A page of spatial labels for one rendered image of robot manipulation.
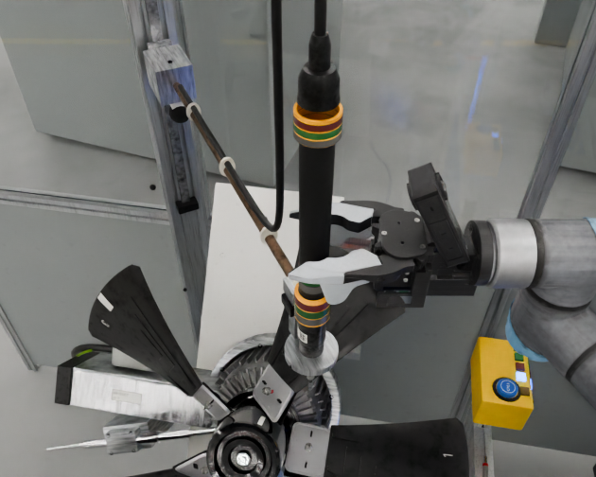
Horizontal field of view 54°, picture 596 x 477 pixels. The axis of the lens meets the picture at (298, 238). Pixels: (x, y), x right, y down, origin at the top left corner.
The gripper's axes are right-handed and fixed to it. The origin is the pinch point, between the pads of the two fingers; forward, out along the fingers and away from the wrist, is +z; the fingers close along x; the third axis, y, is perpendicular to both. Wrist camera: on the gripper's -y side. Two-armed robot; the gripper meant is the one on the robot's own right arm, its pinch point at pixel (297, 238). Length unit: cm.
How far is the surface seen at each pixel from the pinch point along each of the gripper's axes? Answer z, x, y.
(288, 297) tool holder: 1.3, 2.7, 12.9
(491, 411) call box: -38, 15, 63
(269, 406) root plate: 4.7, 4.4, 42.3
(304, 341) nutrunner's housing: -0.8, -1.7, 16.0
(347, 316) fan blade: -7.6, 11.9, 28.4
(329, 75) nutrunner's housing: -2.6, -1.2, -19.6
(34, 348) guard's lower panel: 105, 90, 150
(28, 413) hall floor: 107, 72, 167
